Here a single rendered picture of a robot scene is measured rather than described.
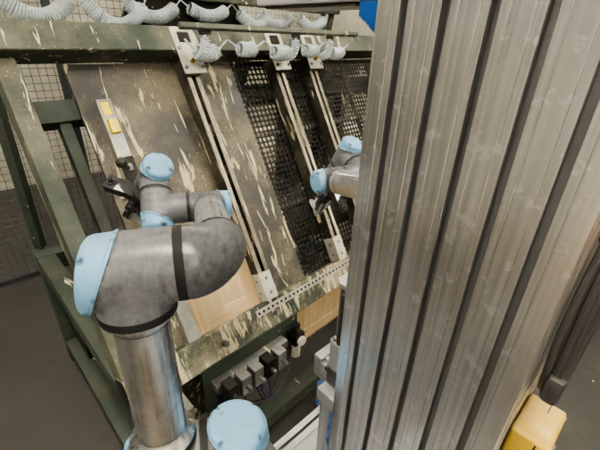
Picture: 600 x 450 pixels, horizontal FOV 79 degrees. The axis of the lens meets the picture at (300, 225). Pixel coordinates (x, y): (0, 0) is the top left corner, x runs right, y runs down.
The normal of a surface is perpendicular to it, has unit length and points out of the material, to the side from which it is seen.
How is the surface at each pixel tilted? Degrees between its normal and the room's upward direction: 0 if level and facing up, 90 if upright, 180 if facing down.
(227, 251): 62
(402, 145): 90
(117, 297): 89
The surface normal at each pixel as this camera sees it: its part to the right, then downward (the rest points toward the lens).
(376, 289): -0.73, 0.30
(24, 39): 0.62, -0.15
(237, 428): 0.15, -0.90
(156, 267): 0.25, -0.05
